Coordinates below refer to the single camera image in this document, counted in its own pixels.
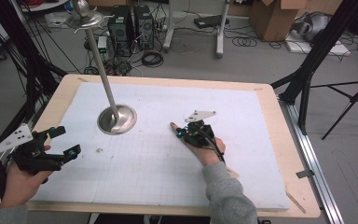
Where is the black stand with cables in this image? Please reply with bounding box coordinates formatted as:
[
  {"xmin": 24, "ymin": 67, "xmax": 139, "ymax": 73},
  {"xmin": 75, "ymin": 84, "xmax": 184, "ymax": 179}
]
[{"xmin": 0, "ymin": 0, "xmax": 69, "ymax": 200}]

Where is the white stand leg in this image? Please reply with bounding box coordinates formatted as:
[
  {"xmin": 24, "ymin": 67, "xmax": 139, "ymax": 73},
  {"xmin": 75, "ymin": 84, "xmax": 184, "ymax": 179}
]
[
  {"xmin": 162, "ymin": 0, "xmax": 177, "ymax": 53},
  {"xmin": 215, "ymin": 0, "xmax": 231, "ymax": 60}
]

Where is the person's right hand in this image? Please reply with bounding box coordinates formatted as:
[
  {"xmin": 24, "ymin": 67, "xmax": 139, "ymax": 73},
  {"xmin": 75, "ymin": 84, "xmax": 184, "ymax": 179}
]
[{"xmin": 184, "ymin": 136, "xmax": 227, "ymax": 168}]

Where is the black computer tower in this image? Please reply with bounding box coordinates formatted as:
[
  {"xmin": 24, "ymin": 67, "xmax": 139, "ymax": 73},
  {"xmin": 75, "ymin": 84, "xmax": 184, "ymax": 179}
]
[
  {"xmin": 132, "ymin": 4, "xmax": 155, "ymax": 50},
  {"xmin": 107, "ymin": 5, "xmax": 135, "ymax": 58}
]

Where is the aluminium rail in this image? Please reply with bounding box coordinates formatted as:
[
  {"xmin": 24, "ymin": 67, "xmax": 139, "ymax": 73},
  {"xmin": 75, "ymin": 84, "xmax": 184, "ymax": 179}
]
[{"xmin": 278, "ymin": 95, "xmax": 345, "ymax": 224}]

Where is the white flat board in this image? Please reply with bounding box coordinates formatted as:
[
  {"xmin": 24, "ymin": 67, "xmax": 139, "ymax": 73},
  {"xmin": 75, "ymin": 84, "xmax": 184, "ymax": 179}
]
[{"xmin": 284, "ymin": 30, "xmax": 352, "ymax": 57}]

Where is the black metal frame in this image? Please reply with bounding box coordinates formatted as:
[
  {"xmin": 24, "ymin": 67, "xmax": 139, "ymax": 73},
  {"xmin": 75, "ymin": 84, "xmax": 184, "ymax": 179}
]
[{"xmin": 269, "ymin": 0, "xmax": 358, "ymax": 136}]

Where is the metal utensil stand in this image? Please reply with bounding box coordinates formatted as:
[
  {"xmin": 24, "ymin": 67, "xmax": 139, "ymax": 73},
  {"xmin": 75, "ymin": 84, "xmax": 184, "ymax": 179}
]
[{"xmin": 64, "ymin": 0, "xmax": 138, "ymax": 135}]

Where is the wooden slotted spatula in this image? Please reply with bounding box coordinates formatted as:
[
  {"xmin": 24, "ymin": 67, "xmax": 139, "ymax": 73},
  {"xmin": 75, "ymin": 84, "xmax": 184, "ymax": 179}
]
[{"xmin": 170, "ymin": 121, "xmax": 241, "ymax": 179}]

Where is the small box with green light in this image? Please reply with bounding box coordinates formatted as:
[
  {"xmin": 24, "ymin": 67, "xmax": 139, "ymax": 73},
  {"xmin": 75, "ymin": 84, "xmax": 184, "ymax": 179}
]
[{"xmin": 96, "ymin": 35, "xmax": 109, "ymax": 54}]

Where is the flat black device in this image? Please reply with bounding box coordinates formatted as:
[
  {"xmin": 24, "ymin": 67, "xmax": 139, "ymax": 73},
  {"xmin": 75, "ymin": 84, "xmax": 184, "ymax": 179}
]
[{"xmin": 193, "ymin": 14, "xmax": 230, "ymax": 30}]

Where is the person's left hand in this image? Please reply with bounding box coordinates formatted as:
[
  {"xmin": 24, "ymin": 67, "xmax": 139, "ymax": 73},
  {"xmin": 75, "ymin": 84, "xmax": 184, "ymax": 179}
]
[{"xmin": 0, "ymin": 144, "xmax": 52, "ymax": 210}]

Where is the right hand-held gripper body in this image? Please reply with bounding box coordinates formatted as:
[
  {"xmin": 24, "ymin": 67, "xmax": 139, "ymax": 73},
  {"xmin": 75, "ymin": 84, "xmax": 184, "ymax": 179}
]
[{"xmin": 183, "ymin": 109, "xmax": 217, "ymax": 148}]

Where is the black tripod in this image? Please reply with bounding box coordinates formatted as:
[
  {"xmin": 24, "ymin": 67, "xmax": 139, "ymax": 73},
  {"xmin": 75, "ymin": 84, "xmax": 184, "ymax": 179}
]
[{"xmin": 310, "ymin": 74, "xmax": 358, "ymax": 141}]

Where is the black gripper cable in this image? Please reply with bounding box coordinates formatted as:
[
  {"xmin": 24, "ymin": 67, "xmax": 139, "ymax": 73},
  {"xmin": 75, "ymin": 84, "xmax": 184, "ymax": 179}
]
[{"xmin": 195, "ymin": 125, "xmax": 227, "ymax": 165}]

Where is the grey rounded device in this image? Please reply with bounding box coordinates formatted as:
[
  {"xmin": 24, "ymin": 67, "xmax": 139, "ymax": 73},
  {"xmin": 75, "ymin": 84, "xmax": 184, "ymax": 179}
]
[{"xmin": 291, "ymin": 11, "xmax": 333, "ymax": 43}]

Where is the thin coiled black cable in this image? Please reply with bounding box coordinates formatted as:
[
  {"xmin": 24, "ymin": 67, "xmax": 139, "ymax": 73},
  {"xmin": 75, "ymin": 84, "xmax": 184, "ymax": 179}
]
[{"xmin": 231, "ymin": 35, "xmax": 258, "ymax": 49}]

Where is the thick coiled black cable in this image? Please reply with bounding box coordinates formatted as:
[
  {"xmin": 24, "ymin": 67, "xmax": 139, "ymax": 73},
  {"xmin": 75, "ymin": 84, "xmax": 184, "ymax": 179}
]
[{"xmin": 141, "ymin": 49, "xmax": 165, "ymax": 68}]

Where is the cardboard box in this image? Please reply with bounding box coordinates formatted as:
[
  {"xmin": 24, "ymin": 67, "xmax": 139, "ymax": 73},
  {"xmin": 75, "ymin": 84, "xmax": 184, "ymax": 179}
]
[{"xmin": 249, "ymin": 0, "xmax": 310, "ymax": 43}]

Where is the white grid mat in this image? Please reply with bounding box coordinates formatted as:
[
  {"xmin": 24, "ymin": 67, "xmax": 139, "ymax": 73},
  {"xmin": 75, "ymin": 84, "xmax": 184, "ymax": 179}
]
[{"xmin": 31, "ymin": 81, "xmax": 291, "ymax": 210}]

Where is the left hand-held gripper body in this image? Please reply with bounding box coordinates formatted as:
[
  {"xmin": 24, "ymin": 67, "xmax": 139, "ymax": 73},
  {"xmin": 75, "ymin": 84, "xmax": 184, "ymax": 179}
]
[{"xmin": 0, "ymin": 123, "xmax": 67, "ymax": 175}]

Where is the grey metal clamp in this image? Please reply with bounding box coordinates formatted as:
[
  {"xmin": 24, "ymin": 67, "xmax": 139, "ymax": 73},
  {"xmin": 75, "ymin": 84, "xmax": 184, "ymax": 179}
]
[{"xmin": 295, "ymin": 169, "xmax": 315, "ymax": 179}]

